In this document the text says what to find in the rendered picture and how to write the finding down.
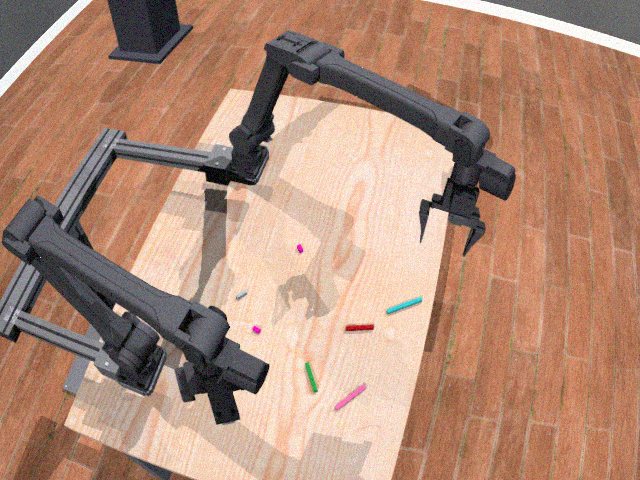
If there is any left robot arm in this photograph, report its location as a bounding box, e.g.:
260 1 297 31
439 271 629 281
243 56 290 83
227 30 516 227

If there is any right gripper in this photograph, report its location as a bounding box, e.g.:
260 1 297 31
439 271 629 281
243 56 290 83
174 361 243 403

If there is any green rod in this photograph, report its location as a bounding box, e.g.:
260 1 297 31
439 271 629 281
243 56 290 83
305 362 318 392

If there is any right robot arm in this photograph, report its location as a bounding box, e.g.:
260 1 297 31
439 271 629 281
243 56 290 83
2 196 270 425

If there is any turquoise rod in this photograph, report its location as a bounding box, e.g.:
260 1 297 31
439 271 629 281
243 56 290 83
386 297 422 314

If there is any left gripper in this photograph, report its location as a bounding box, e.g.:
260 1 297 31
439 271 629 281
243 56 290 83
419 176 486 257

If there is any red rod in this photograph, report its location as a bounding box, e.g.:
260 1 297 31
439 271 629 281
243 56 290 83
346 325 374 331

